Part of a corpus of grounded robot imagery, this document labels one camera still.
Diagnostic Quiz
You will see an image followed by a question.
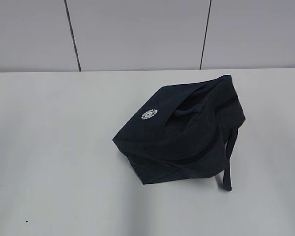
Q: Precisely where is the dark navy fabric lunch bag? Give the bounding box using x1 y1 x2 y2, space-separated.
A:
113 75 245 191

